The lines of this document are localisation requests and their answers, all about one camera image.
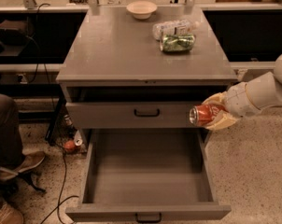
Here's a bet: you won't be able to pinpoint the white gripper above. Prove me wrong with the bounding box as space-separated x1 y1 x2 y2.
203 82 261 131

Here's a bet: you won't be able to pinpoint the red coke can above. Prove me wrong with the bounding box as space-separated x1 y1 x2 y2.
190 105 225 127

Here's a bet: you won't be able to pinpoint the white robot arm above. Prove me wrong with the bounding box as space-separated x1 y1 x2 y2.
204 54 282 131

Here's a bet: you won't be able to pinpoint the green crushed soda can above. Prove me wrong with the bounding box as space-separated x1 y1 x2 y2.
160 34 196 52

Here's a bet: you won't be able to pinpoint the open grey middle drawer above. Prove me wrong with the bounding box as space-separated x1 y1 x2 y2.
65 128 231 222

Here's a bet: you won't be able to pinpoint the grey metal drawer cabinet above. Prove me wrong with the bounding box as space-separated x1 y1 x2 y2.
55 5 239 142

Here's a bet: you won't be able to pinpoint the closed grey top drawer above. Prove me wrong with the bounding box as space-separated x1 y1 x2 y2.
66 102 194 129

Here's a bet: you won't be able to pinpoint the red can on floor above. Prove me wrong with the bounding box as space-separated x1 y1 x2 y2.
63 139 83 153

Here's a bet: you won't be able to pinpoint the clear plastic water bottle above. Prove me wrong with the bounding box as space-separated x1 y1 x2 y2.
152 20 200 41

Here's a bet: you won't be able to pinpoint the white paper bowl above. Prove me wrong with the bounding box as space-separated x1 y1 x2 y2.
126 1 157 20

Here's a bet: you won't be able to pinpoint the person leg brown trousers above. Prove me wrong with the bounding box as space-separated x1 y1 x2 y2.
0 94 24 169

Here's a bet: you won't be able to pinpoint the tan shoe upper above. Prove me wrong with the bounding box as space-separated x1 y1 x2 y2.
0 151 46 181

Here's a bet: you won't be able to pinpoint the tan shoe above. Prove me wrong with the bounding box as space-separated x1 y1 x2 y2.
0 203 24 224
0 151 46 181

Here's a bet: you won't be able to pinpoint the black office chair base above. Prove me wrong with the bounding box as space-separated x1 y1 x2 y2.
0 161 47 198

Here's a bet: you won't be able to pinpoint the tan shoe lower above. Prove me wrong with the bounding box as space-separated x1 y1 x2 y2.
0 203 24 224

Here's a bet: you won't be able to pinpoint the black drawer handle upper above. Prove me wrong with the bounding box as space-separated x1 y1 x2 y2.
134 109 161 118

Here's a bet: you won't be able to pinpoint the black drawer handle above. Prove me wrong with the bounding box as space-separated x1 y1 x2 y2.
134 213 162 224
134 109 161 118

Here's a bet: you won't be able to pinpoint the black drawer handle lower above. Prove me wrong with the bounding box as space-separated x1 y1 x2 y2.
134 213 162 224

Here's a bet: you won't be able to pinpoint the black floor cable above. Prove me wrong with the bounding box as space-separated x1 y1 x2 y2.
39 147 79 224

